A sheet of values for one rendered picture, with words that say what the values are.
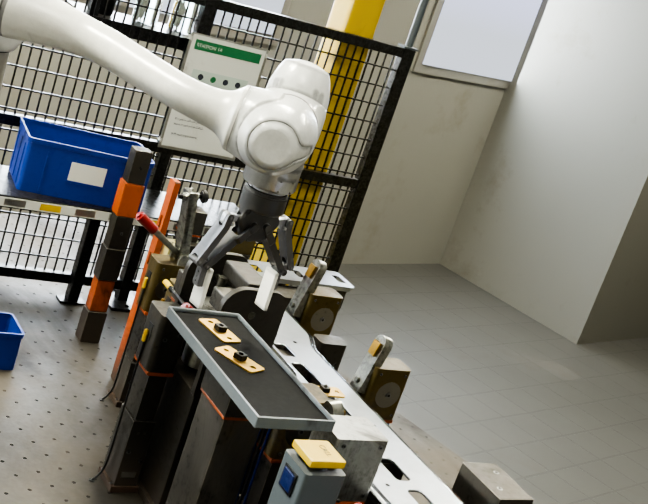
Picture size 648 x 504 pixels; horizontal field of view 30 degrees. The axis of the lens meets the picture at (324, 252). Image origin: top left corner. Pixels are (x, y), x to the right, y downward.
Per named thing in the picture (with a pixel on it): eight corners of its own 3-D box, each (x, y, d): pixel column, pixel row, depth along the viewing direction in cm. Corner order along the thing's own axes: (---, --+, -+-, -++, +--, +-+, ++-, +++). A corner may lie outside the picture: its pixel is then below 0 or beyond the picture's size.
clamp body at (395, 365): (369, 516, 259) (424, 373, 249) (323, 516, 253) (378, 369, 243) (355, 499, 264) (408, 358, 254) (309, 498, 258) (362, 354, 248)
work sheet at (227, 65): (234, 161, 322) (269, 50, 314) (157, 147, 310) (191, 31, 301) (231, 158, 324) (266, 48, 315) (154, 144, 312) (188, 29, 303)
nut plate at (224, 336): (241, 343, 201) (243, 337, 201) (223, 343, 199) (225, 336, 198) (215, 320, 207) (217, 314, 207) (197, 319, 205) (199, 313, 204)
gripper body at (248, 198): (259, 193, 190) (242, 247, 193) (300, 198, 196) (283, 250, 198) (234, 176, 195) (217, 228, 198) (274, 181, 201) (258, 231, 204)
